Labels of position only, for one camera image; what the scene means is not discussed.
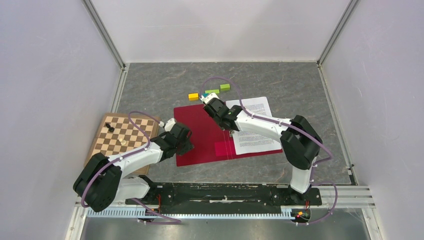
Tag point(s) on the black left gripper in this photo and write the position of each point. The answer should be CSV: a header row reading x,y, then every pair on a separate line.
x,y
188,146

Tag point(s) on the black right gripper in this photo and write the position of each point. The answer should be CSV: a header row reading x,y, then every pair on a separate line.
x,y
216,120

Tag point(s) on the red clip file folder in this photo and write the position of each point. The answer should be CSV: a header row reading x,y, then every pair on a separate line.
x,y
210,142

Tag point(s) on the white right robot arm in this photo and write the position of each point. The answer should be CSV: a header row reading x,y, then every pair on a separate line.
x,y
299,141

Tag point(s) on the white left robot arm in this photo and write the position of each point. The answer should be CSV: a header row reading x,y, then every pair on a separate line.
x,y
105,180

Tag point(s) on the long lime green block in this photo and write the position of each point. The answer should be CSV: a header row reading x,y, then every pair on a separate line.
x,y
216,91

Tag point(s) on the short lime green block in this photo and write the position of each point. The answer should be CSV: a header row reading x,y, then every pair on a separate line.
x,y
225,87

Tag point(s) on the yellow block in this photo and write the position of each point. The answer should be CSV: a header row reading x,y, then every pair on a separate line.
x,y
193,96

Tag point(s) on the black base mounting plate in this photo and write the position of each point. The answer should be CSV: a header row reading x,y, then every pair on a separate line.
x,y
227,198

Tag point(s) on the wooden chessboard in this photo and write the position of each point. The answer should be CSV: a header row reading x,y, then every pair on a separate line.
x,y
108,143

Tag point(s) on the black chess piece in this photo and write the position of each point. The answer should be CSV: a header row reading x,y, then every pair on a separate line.
x,y
109,127

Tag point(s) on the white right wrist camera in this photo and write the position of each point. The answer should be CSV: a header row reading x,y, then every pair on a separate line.
x,y
210,97

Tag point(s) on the white comb cable duct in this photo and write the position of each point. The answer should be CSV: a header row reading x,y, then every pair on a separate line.
x,y
141,213

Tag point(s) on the aluminium frame post left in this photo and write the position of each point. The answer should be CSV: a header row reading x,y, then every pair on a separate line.
x,y
96,18

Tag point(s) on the aluminium frame post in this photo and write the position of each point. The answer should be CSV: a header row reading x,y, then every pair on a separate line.
x,y
96,18
350,8

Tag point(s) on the aluminium frame post right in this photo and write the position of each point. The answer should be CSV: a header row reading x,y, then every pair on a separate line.
x,y
350,8

